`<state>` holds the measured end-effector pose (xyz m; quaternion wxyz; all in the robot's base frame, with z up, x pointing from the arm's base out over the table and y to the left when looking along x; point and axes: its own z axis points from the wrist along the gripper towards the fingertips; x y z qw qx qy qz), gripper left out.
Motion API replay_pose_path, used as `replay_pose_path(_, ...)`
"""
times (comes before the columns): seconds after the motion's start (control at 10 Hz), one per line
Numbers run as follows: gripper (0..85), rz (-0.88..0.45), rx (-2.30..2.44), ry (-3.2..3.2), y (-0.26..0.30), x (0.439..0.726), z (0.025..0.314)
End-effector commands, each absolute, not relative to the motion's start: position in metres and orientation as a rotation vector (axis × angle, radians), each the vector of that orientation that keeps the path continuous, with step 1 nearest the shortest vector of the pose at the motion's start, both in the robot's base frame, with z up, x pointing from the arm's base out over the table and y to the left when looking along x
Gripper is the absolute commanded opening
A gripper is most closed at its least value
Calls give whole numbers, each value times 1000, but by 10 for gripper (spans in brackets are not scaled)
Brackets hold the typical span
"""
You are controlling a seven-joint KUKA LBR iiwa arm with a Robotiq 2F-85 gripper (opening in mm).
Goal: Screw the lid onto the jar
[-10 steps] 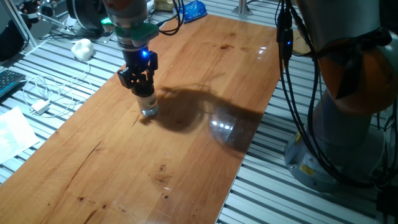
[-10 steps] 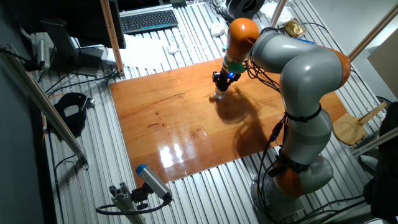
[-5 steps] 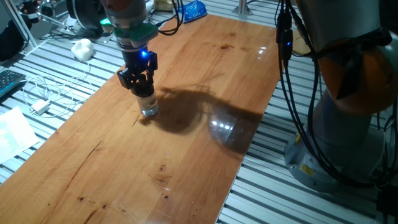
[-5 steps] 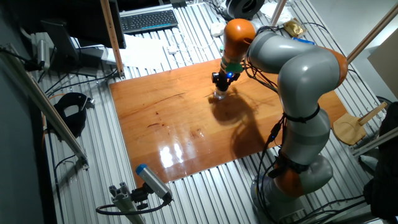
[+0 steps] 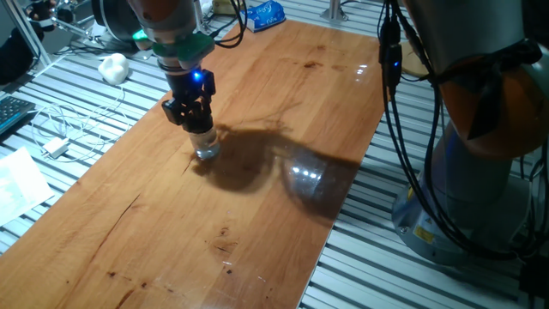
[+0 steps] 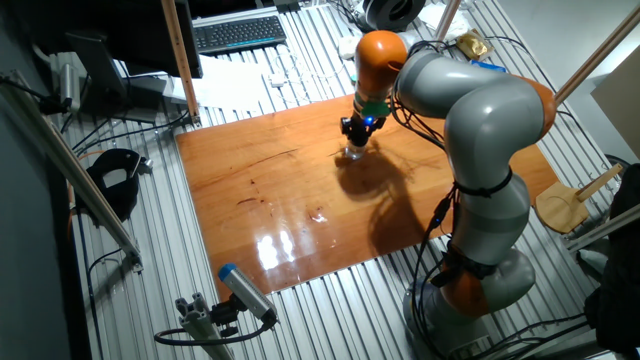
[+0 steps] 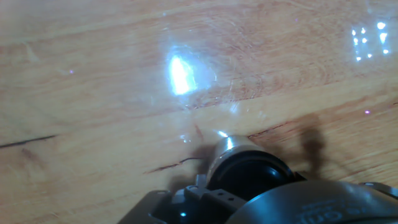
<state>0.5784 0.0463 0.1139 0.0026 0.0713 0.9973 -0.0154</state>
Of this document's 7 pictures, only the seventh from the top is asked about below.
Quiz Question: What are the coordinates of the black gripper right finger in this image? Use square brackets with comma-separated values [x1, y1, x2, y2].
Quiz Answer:
[291, 172, 398, 199]

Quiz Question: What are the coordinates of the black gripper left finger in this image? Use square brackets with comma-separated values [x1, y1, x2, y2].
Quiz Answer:
[118, 174, 248, 224]

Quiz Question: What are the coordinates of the clear glass jar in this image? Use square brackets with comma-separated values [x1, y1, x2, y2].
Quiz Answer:
[205, 134, 265, 175]

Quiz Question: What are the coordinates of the wooden board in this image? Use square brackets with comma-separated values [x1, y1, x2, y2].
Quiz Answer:
[0, 0, 398, 224]

